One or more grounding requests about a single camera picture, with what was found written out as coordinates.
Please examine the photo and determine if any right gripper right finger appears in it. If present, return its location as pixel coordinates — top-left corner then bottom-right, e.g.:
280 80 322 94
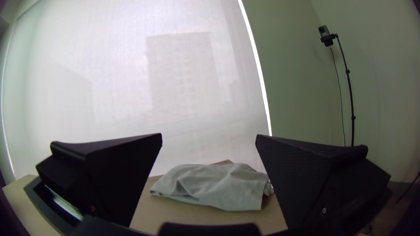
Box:
255 134 393 230

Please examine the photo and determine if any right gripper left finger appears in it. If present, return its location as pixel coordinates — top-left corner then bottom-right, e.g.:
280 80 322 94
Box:
35 132 163 227

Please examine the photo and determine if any grey t-shirt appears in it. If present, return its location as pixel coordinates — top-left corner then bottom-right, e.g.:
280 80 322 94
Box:
150 163 275 212

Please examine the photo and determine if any black phone stand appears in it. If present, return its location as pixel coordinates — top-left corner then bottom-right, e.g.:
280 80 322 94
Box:
329 32 357 147

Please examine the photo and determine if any black phone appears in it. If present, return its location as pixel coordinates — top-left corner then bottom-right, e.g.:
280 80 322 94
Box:
318 25 335 48

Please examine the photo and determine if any black cable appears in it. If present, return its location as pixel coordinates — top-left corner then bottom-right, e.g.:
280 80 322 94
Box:
329 47 347 147

